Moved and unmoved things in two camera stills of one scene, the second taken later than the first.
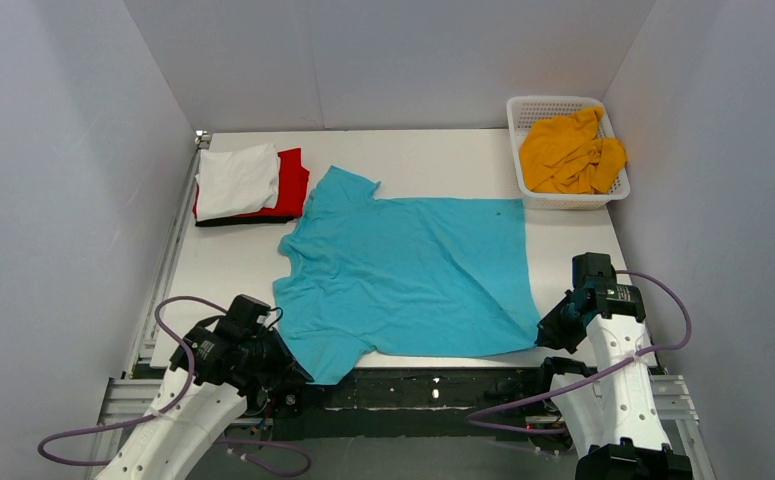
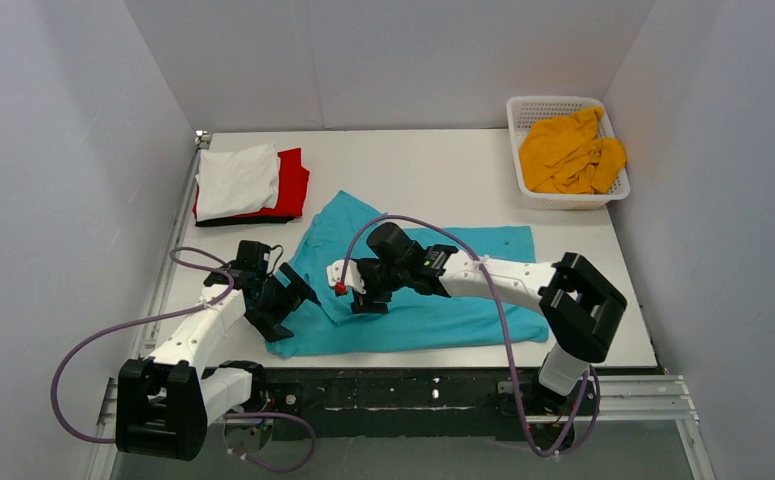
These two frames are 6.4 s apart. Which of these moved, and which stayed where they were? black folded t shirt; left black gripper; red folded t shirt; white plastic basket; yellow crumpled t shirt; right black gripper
Moved: right black gripper; left black gripper
Stayed: yellow crumpled t shirt; red folded t shirt; white plastic basket; black folded t shirt
